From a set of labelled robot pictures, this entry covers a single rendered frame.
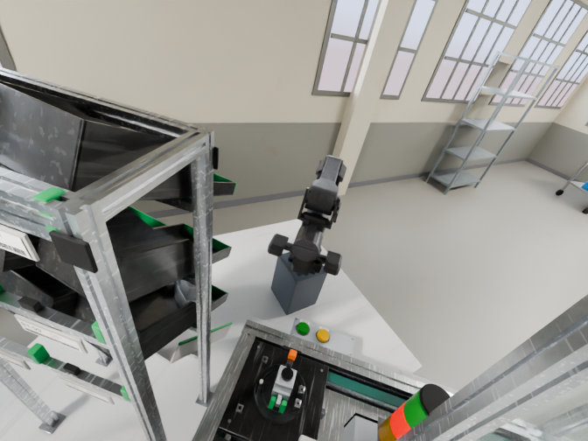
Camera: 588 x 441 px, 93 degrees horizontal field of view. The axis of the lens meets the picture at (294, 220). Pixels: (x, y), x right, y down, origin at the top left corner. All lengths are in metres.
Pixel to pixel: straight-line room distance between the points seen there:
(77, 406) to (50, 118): 0.85
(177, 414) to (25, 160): 0.79
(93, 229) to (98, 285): 0.05
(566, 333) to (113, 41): 2.34
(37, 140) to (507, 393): 0.48
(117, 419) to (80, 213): 0.82
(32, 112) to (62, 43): 2.01
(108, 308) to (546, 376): 0.38
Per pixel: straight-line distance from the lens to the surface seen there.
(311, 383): 0.92
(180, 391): 1.01
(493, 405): 0.38
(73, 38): 2.34
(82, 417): 1.04
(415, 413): 0.50
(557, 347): 0.32
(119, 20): 2.32
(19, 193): 0.27
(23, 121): 0.35
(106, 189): 0.26
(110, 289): 0.30
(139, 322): 0.63
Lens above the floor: 1.80
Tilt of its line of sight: 37 degrees down
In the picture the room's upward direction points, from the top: 14 degrees clockwise
